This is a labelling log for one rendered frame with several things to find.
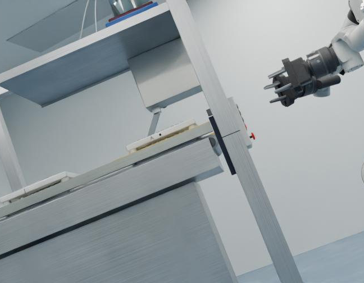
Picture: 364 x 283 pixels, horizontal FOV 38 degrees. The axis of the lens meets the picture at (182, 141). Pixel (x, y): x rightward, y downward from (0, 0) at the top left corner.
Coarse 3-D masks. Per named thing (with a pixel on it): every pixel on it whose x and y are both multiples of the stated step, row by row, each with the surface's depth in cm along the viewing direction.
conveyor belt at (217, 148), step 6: (204, 138) 171; (216, 138) 170; (186, 144) 171; (216, 144) 170; (174, 150) 172; (216, 150) 177; (156, 156) 172; (144, 162) 172; (126, 168) 173; (114, 174) 173; (102, 180) 174; (84, 186) 174; (72, 192) 174; (54, 198) 175; (42, 204) 175; (24, 210) 176; (12, 216) 176
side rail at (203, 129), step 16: (208, 128) 169; (160, 144) 170; (176, 144) 170; (128, 160) 171; (80, 176) 173; (96, 176) 172; (48, 192) 173; (64, 192) 174; (0, 208) 175; (16, 208) 174
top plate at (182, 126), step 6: (192, 120) 172; (174, 126) 173; (180, 126) 173; (186, 126) 172; (162, 132) 173; (168, 132) 173; (174, 132) 173; (144, 138) 174; (150, 138) 173; (156, 138) 173; (162, 138) 175; (132, 144) 174; (138, 144) 174; (144, 144) 174
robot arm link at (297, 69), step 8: (312, 56) 169; (320, 56) 168; (288, 64) 172; (296, 64) 172; (304, 64) 171; (312, 64) 169; (320, 64) 168; (288, 72) 172; (296, 72) 172; (304, 72) 171; (312, 72) 171; (320, 72) 169; (328, 72) 170; (296, 80) 171; (304, 80) 171; (296, 88) 171
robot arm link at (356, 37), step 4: (360, 24) 153; (356, 28) 157; (360, 28) 152; (352, 32) 159; (356, 32) 156; (360, 32) 153; (352, 36) 158; (356, 36) 156; (360, 36) 154; (352, 40) 159; (356, 40) 157; (360, 40) 156; (356, 44) 158; (360, 44) 157; (360, 48) 160
